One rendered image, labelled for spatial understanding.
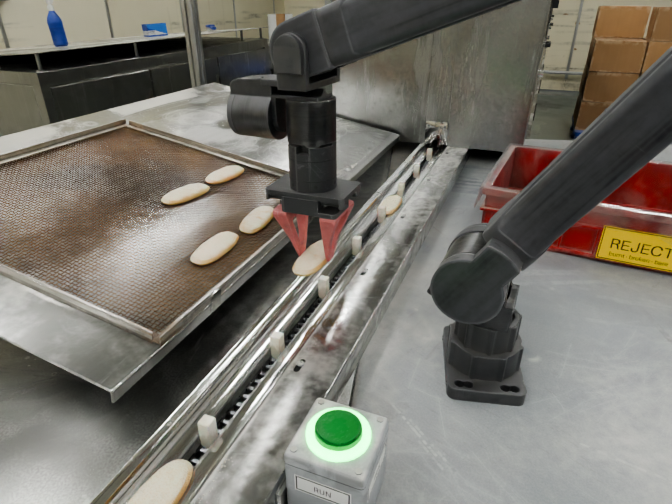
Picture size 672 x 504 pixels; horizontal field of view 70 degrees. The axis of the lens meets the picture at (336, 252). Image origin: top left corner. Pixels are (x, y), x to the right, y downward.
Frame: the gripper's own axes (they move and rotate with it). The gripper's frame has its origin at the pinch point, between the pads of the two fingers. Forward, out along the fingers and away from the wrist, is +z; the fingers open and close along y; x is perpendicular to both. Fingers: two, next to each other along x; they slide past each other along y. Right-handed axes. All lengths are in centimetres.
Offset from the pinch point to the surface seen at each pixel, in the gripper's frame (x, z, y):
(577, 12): -710, -10, -52
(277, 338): 11.5, 5.8, -0.1
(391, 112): -80, -1, 13
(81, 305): 19.4, 1.2, 20.3
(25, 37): -253, -3, 370
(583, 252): -33.1, 9.7, -35.3
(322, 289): -2.4, 7.3, 0.2
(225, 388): 19.0, 7.7, 2.3
